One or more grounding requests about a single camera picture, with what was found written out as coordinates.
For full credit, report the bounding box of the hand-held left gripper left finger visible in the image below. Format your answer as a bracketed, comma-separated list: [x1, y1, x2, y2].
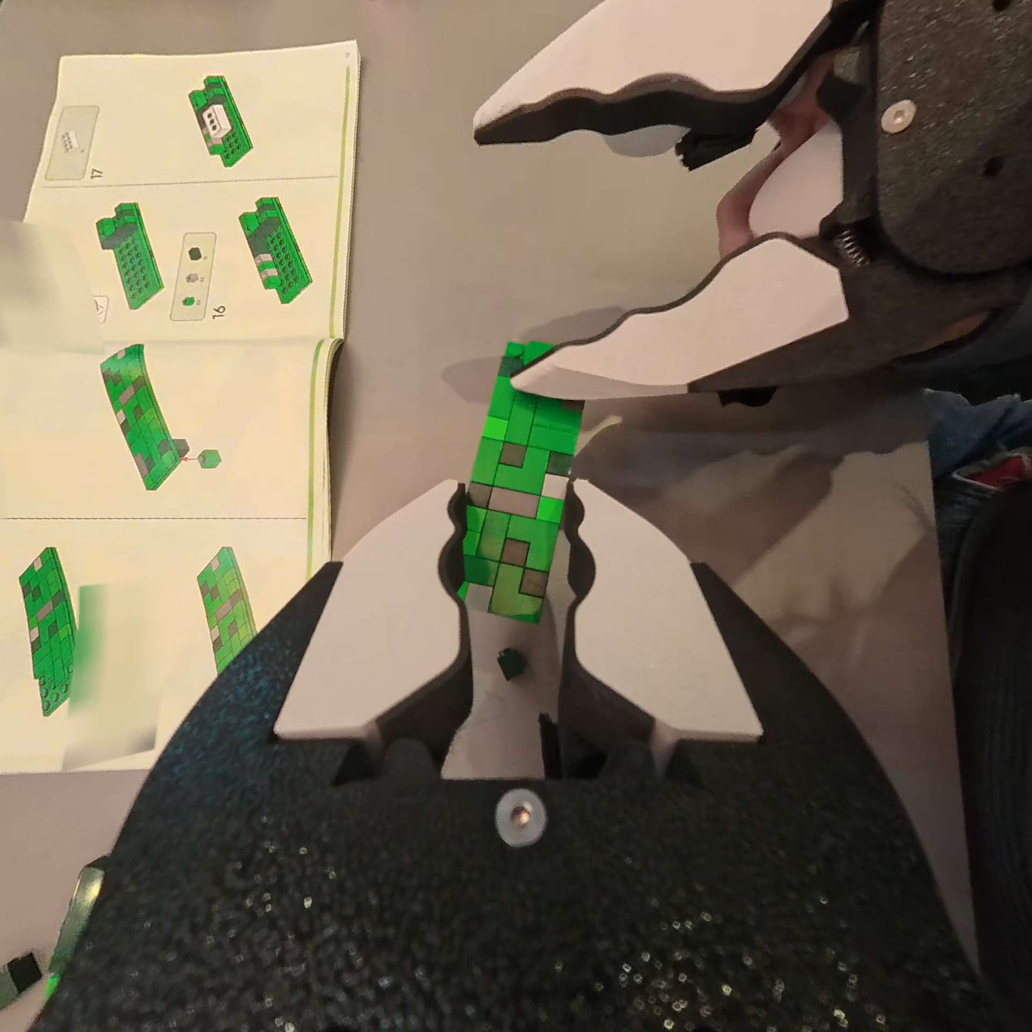
[273, 478, 475, 780]

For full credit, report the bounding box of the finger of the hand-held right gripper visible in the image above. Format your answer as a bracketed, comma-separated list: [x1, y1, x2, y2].
[471, 0, 857, 172]
[510, 232, 853, 402]

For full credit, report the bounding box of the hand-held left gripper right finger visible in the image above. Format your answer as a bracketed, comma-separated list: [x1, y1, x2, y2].
[539, 479, 765, 780]

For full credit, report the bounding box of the green brick plate assembly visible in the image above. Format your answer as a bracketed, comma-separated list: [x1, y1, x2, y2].
[455, 340, 583, 624]

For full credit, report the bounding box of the pile of small bricks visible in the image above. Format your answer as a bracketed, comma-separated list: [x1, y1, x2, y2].
[0, 858, 110, 1005]

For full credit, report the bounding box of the grey desk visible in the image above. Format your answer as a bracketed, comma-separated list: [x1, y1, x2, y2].
[0, 0, 980, 1032]

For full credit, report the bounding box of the person's blue jeans leg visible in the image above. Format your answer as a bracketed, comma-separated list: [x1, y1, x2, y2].
[927, 387, 1032, 517]

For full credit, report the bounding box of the open instruction booklet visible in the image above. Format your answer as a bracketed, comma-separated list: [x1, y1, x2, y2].
[0, 39, 362, 775]

